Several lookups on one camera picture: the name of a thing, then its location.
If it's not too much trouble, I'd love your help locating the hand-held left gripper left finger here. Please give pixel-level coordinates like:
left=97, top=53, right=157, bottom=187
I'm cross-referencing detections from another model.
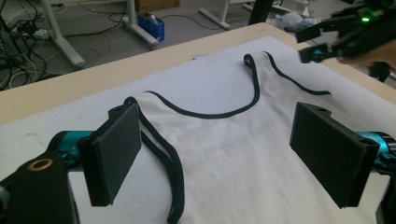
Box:
left=78, top=102, right=143, bottom=207

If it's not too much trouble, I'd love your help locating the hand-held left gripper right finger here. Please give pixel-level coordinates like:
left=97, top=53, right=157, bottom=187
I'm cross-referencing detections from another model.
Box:
left=289, top=102, right=381, bottom=209

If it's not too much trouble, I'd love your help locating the white tank top black trim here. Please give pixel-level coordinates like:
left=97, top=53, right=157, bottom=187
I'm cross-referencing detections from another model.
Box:
left=123, top=50, right=387, bottom=224

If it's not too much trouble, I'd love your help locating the crumpled plastic bag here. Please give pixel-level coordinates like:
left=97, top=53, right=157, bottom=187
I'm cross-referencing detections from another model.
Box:
left=275, top=10, right=319, bottom=33

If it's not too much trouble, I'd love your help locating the black aluminium pillar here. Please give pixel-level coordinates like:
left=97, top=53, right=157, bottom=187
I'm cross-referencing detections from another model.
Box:
left=247, top=0, right=275, bottom=26

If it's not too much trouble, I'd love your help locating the white-legged side desk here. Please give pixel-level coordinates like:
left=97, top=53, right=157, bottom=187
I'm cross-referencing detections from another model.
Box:
left=198, top=0, right=250, bottom=31

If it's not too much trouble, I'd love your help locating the blue storage box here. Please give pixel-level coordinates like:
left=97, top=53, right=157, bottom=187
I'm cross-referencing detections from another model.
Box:
left=136, top=11, right=165, bottom=42

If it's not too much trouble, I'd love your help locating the white power strip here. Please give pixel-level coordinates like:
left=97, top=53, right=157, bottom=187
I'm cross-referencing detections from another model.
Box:
left=12, top=27, right=50, bottom=40

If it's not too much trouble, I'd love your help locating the large cardboard box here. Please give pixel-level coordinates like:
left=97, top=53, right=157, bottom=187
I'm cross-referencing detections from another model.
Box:
left=134, top=0, right=180, bottom=13

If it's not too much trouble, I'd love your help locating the long black floor cable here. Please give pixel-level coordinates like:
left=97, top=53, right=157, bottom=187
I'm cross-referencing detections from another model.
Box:
left=160, top=13, right=219, bottom=31

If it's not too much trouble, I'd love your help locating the tangle of floor cables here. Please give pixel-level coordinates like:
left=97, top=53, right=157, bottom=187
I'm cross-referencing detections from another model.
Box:
left=0, top=0, right=64, bottom=91

